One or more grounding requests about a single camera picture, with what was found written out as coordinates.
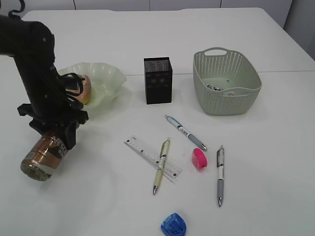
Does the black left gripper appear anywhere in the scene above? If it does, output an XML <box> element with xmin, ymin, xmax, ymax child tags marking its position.
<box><xmin>17</xmin><ymin>98</ymin><xmax>88</xmax><ymax>150</ymax></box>

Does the brown Nescafe coffee bottle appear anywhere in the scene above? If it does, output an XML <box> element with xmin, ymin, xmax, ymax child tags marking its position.
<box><xmin>20</xmin><ymin>128</ymin><xmax>70</xmax><ymax>181</ymax></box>

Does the sugared bread roll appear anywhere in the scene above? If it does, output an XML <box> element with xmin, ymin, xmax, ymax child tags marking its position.
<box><xmin>75</xmin><ymin>74</ymin><xmax>92</xmax><ymax>105</ymax></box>

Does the pink pencil sharpener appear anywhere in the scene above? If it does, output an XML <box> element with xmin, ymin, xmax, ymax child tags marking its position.
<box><xmin>191</xmin><ymin>148</ymin><xmax>208</xmax><ymax>170</ymax></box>

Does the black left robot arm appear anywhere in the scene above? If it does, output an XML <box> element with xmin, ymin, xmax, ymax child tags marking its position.
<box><xmin>0</xmin><ymin>15</ymin><xmax>89</xmax><ymax>150</ymax></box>

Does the pale green wavy glass plate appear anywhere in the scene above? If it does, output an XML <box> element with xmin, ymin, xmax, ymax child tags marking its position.
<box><xmin>58</xmin><ymin>62</ymin><xmax>126</xmax><ymax>119</ymax></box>

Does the cream yellow-green pen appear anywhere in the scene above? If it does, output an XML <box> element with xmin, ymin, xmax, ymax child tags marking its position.
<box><xmin>153</xmin><ymin>137</ymin><xmax>170</xmax><ymax>195</ymax></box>

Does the black mesh pen holder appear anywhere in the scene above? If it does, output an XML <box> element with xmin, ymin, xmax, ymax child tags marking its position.
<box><xmin>144</xmin><ymin>57</ymin><xmax>173</xmax><ymax>104</ymax></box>

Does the light blue white pen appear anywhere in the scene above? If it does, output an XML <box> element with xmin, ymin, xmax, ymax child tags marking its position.
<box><xmin>165</xmin><ymin>115</ymin><xmax>208</xmax><ymax>151</ymax></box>

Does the blue pencil sharpener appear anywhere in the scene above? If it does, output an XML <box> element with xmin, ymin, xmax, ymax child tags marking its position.
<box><xmin>160</xmin><ymin>213</ymin><xmax>187</xmax><ymax>236</ymax></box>

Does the grey white pen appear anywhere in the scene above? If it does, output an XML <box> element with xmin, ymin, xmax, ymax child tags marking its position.
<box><xmin>217</xmin><ymin>145</ymin><xmax>225</xmax><ymax>207</ymax></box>

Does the pale green plastic basket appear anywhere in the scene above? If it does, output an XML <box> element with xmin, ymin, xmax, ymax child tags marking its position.
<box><xmin>193</xmin><ymin>47</ymin><xmax>262</xmax><ymax>116</ymax></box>

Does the clear plastic ruler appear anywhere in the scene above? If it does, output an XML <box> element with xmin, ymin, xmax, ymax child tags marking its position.
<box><xmin>124</xmin><ymin>136</ymin><xmax>183</xmax><ymax>181</ymax></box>

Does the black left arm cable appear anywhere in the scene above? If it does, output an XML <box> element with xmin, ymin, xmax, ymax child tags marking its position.
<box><xmin>58</xmin><ymin>72</ymin><xmax>87</xmax><ymax>99</ymax></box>

